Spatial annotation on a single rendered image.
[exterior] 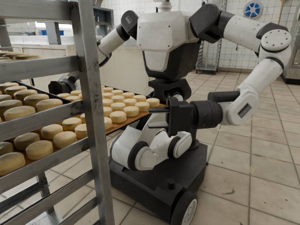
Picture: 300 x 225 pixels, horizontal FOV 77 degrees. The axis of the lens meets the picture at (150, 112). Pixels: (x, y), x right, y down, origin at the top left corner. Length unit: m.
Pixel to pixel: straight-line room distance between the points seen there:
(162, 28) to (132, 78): 0.90
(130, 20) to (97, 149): 0.78
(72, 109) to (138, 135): 0.51
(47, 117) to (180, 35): 0.64
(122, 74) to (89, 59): 1.38
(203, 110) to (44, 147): 0.41
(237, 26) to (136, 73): 1.06
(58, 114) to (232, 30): 0.65
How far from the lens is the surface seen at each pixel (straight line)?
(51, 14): 0.39
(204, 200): 1.30
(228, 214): 1.27
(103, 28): 2.46
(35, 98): 0.50
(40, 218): 1.10
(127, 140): 0.89
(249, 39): 0.78
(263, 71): 0.69
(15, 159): 0.45
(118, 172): 1.17
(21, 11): 0.37
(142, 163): 0.87
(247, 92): 0.63
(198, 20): 0.86
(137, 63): 1.67
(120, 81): 1.79
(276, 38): 0.73
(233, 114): 0.60
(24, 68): 0.37
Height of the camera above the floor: 0.92
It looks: 22 degrees down
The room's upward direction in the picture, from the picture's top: straight up
